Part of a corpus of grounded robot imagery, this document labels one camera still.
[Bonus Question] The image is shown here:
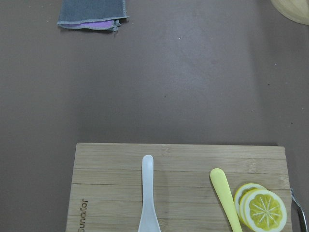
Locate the lemon slice stack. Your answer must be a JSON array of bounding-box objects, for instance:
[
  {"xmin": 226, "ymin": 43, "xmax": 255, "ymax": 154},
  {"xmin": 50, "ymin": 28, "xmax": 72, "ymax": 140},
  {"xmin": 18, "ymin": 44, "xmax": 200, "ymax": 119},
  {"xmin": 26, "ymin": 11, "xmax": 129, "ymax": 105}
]
[{"xmin": 234, "ymin": 183, "xmax": 287, "ymax": 232}]

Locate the yellow plastic knife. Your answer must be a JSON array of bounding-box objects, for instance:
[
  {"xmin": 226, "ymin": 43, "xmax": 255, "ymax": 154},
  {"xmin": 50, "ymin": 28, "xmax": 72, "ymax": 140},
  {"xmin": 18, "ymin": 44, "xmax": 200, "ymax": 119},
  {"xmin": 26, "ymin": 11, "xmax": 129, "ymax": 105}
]
[{"xmin": 210, "ymin": 168, "xmax": 242, "ymax": 232}]

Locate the bamboo cutting board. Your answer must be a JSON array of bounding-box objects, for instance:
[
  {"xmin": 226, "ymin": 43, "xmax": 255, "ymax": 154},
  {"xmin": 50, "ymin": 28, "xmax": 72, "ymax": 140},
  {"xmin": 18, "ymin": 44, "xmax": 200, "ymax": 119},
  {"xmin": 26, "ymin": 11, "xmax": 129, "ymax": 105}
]
[{"xmin": 66, "ymin": 143, "xmax": 291, "ymax": 232}]

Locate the grey folded cloth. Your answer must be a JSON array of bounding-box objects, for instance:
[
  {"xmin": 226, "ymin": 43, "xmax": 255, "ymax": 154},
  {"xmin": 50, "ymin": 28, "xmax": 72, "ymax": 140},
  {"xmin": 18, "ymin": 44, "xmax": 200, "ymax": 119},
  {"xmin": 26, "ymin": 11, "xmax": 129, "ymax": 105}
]
[{"xmin": 57, "ymin": 0, "xmax": 129, "ymax": 31}]

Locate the white ceramic spoon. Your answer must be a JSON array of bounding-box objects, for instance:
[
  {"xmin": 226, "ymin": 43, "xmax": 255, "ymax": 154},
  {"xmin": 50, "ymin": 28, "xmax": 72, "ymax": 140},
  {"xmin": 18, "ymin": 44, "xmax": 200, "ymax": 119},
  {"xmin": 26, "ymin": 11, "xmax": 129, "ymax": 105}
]
[{"xmin": 138, "ymin": 155, "xmax": 161, "ymax": 232}]

